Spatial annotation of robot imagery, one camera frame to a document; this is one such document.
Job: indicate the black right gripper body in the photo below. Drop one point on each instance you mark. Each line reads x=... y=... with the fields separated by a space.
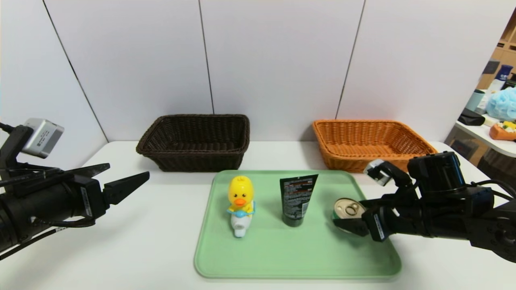
x=377 y=225

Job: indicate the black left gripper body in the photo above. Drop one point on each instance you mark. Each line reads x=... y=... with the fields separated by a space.
x=89 y=197

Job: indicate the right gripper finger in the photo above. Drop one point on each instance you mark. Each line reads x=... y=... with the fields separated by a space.
x=369 y=204
x=354 y=226

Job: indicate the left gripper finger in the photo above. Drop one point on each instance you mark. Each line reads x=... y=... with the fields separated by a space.
x=88 y=170
x=121 y=189

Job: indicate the tin can with pull tab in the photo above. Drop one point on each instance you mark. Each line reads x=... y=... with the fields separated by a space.
x=348 y=207

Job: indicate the black cosmetic tube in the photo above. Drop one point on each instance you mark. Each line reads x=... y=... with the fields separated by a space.
x=297 y=197

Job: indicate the yellow duck toy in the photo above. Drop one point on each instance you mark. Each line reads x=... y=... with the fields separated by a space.
x=240 y=193

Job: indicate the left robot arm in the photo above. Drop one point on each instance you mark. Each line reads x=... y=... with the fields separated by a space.
x=24 y=217

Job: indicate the orange wicker basket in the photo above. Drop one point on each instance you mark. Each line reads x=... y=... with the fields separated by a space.
x=350 y=145

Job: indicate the dark brown wicker basket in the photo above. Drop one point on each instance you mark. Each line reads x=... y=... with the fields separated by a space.
x=193 y=161

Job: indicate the orange bowl with toy food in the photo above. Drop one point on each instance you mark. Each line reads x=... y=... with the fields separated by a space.
x=500 y=133

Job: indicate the green plastic tray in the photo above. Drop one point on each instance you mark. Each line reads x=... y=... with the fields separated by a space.
x=290 y=253

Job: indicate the black pouch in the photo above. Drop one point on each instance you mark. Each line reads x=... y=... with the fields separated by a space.
x=471 y=117

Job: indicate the white side table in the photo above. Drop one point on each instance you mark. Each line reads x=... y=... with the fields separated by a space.
x=483 y=135

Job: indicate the teal cup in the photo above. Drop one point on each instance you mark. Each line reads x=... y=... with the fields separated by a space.
x=473 y=100

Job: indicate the blue bath pouf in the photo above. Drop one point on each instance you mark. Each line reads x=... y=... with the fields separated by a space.
x=503 y=104

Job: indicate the blue and white bottle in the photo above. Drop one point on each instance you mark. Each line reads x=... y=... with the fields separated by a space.
x=502 y=75

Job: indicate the wooden shelf unit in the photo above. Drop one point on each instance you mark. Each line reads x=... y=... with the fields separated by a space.
x=507 y=52

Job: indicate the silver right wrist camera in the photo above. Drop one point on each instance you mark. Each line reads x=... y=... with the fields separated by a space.
x=375 y=172

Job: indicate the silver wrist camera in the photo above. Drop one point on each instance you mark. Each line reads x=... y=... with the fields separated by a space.
x=375 y=172
x=42 y=139

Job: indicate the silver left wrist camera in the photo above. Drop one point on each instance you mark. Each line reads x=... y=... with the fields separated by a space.
x=42 y=139

